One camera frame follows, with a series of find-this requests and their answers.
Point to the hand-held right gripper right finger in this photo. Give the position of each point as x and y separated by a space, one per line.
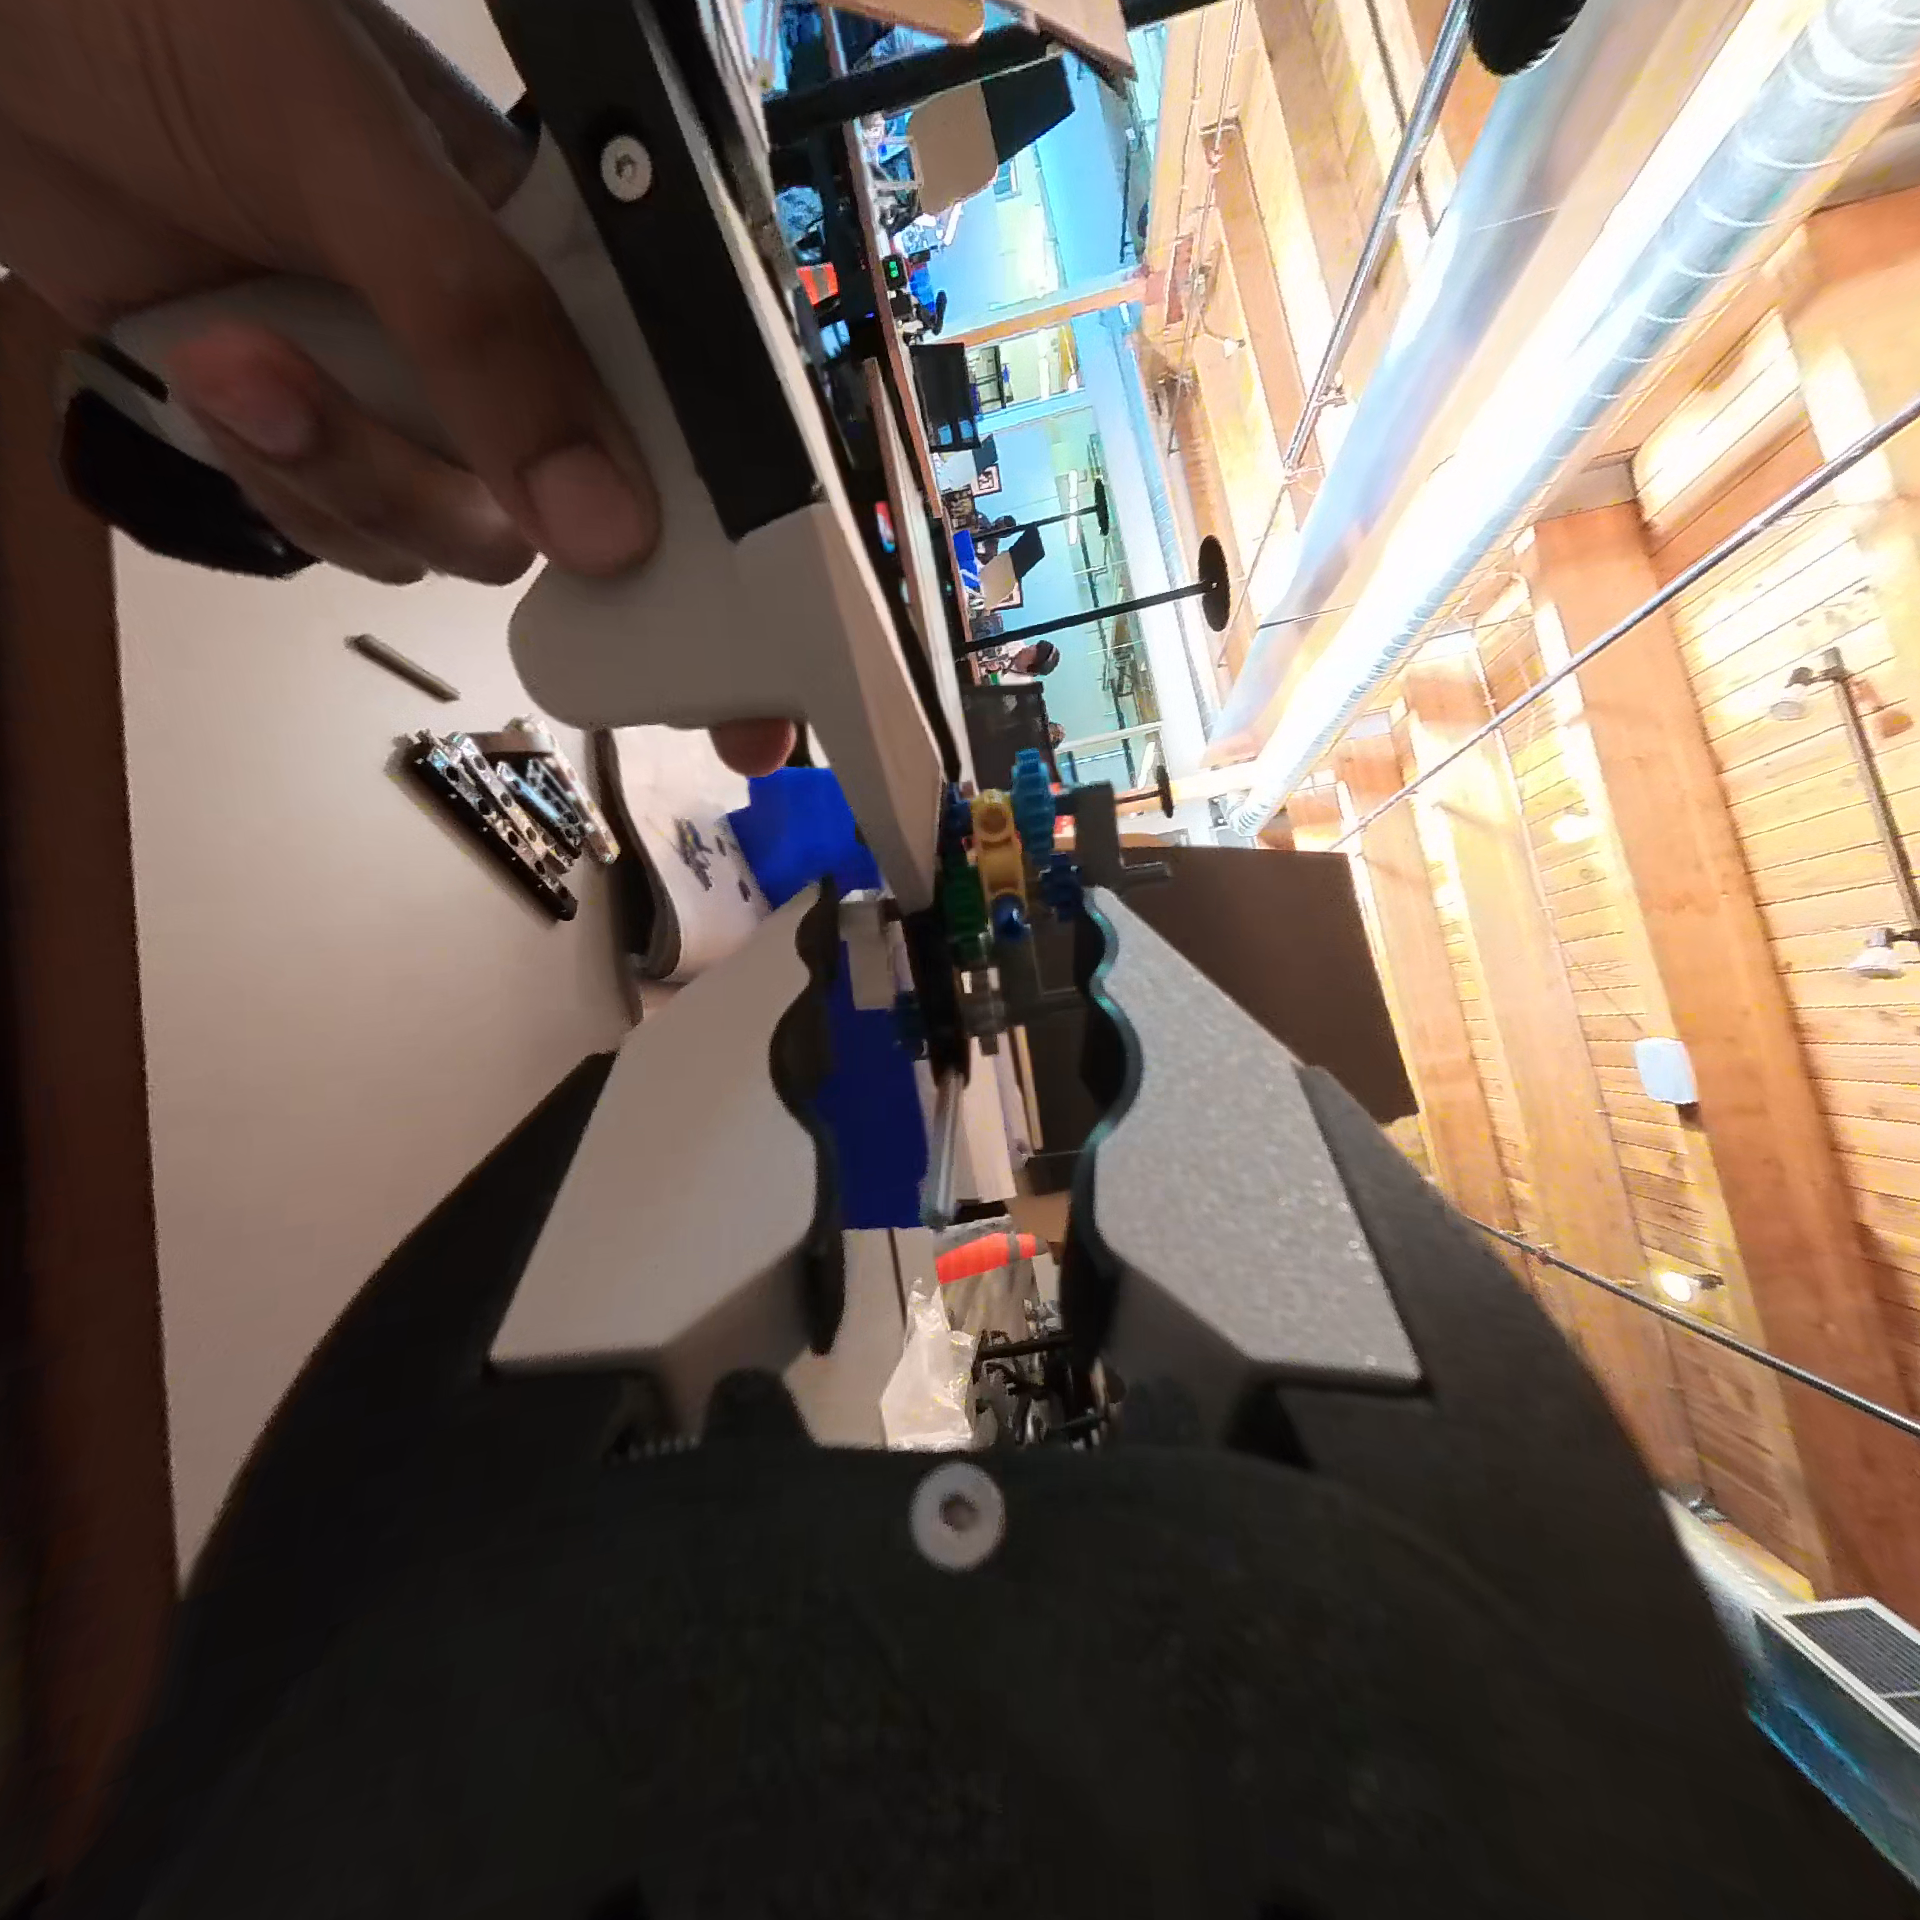
1245 1184

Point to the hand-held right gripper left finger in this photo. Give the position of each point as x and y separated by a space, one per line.
691 1142

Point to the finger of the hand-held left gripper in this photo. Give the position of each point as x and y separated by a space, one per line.
855 721

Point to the blue gear lego assembly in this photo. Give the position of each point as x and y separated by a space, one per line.
991 840

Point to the lego instruction booklet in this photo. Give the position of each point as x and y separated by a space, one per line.
704 856

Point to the pile of dark lego beams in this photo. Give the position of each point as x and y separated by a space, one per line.
510 819

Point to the dark lego axle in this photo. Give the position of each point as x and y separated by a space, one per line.
403 667

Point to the person's left hand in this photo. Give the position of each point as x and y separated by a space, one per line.
301 181

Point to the blue storage bin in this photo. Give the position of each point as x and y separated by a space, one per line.
878 1126

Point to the orange object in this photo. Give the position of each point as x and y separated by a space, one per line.
984 1253

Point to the black monitor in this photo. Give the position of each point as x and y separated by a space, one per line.
946 394

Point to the black pole stand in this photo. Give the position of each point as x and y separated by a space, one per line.
1212 582
1098 509

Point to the clear plastic bag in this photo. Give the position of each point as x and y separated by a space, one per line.
923 1365

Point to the metal conduit pipe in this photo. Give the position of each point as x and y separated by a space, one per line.
1381 224

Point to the metal vent grille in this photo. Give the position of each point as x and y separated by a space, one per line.
1845 1651

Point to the white wall box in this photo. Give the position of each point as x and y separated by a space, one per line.
1666 1069

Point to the wall lamp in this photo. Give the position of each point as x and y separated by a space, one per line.
1876 945

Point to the silver insulated duct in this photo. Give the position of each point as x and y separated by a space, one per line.
1500 451

